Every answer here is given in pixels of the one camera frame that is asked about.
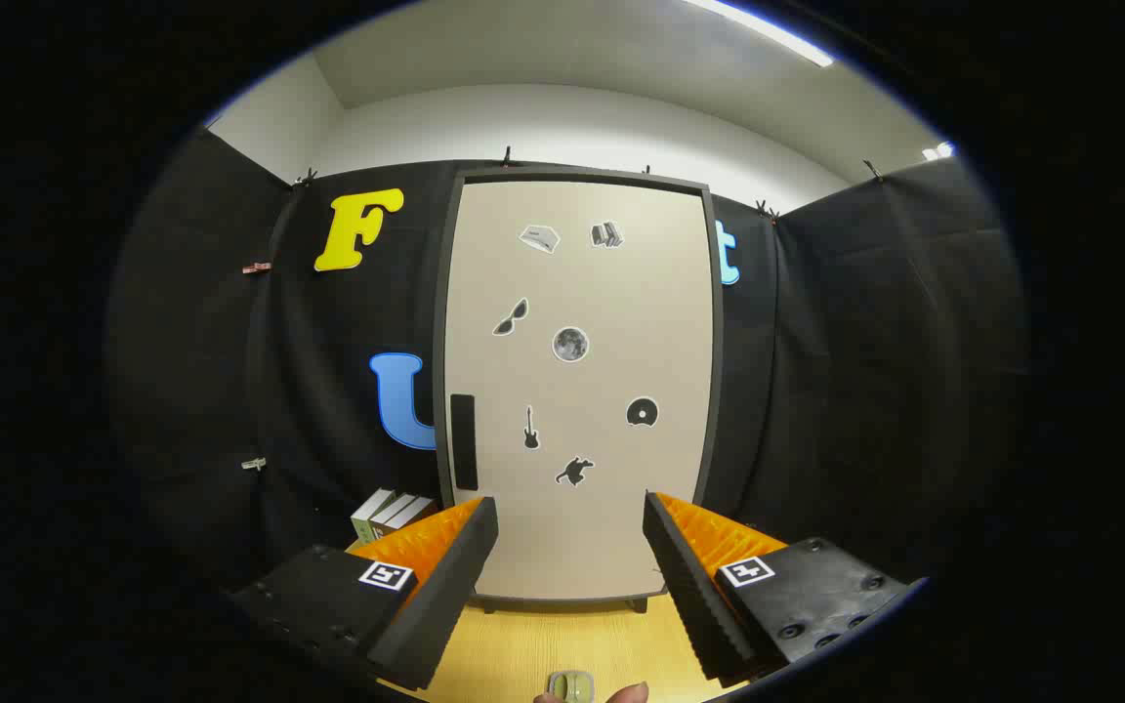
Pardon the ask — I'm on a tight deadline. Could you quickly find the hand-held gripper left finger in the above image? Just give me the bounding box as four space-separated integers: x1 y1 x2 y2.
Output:
230 496 500 692

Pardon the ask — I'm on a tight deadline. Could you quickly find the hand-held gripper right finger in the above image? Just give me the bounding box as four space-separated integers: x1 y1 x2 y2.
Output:
643 491 915 684

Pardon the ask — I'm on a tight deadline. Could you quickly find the black door handle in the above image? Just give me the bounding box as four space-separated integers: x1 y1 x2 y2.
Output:
450 393 479 491

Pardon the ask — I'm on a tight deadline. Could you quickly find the green book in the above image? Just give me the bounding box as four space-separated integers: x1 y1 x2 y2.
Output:
351 488 396 543

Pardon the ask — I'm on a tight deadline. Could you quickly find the grey cabinet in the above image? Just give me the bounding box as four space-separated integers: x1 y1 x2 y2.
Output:
434 166 728 614

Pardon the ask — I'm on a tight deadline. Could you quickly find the black backdrop cloth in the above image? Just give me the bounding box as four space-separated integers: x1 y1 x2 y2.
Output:
104 127 1027 606

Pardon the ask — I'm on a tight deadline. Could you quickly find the long ceiling light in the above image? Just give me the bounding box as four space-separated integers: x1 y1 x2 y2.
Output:
685 0 835 68

